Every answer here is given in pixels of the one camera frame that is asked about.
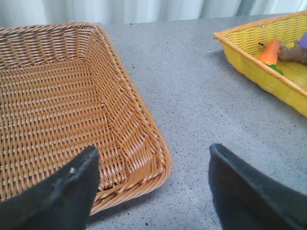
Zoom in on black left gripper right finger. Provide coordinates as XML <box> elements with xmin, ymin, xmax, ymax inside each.
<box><xmin>209</xmin><ymin>143</ymin><xmax>307</xmax><ymax>230</ymax></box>

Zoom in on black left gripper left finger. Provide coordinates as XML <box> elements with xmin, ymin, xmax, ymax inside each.
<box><xmin>0</xmin><ymin>146</ymin><xmax>99</xmax><ymax>230</ymax></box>

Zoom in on brown wicker basket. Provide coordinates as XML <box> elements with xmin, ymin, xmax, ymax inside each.
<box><xmin>0</xmin><ymin>23</ymin><xmax>172</xmax><ymax>214</ymax></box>

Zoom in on orange toy carrot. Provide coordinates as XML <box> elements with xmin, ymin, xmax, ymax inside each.
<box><xmin>258</xmin><ymin>39</ymin><xmax>283</xmax><ymax>75</ymax></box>

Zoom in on yellow woven basket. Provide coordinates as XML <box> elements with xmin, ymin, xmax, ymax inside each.
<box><xmin>213</xmin><ymin>11</ymin><xmax>307</xmax><ymax>115</ymax></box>

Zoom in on purple block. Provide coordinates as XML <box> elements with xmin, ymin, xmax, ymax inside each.
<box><xmin>299</xmin><ymin>32</ymin><xmax>307</xmax><ymax>49</ymax></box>

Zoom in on white curtain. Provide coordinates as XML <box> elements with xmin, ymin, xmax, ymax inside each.
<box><xmin>0</xmin><ymin>0</ymin><xmax>307</xmax><ymax>27</ymax></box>

